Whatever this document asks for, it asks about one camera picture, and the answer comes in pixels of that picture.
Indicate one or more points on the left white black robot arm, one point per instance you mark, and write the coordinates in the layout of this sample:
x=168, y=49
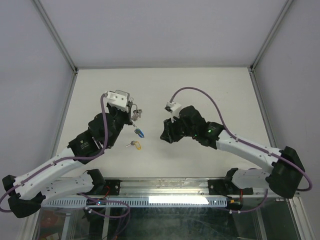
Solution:
x=29, y=192

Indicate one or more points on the key with blue tag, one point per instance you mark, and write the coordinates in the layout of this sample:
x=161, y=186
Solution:
x=139, y=133

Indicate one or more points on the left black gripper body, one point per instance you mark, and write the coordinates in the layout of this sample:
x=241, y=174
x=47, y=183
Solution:
x=120, y=118

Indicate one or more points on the metal keyring with keys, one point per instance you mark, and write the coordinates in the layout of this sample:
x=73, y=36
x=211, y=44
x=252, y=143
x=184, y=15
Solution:
x=135, y=113

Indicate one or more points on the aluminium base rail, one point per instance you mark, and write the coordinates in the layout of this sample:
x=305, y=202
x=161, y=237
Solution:
x=138, y=187

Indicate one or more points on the key with yellow tag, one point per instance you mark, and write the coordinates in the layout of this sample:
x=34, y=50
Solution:
x=134, y=143

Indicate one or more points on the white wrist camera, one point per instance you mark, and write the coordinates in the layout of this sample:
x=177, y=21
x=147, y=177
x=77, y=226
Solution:
x=118, y=99
x=174, y=109

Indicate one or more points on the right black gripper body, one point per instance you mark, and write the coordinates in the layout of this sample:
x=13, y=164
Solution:
x=177, y=130

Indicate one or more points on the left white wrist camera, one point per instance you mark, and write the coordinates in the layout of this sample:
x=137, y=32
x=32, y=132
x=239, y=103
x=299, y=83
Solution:
x=118, y=99

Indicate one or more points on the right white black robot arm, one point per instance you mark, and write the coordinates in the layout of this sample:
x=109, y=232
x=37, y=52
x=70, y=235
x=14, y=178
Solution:
x=278, y=170

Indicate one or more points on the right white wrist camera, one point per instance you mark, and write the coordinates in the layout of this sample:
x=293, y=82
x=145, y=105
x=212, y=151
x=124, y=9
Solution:
x=174, y=109

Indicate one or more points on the white slotted cable duct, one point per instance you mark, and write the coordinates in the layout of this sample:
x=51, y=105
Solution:
x=141, y=202

